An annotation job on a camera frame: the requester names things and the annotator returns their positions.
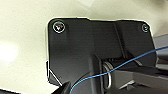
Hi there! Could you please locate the grey robot torso link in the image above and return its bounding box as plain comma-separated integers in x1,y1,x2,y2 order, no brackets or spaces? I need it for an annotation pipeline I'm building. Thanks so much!
99,54,168,94

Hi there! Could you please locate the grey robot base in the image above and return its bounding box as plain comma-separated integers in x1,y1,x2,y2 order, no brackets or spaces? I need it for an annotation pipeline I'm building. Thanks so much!
44,17,158,94

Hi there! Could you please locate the thin blue cable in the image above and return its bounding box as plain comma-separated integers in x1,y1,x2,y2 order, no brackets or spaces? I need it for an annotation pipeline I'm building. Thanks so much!
69,45,168,94

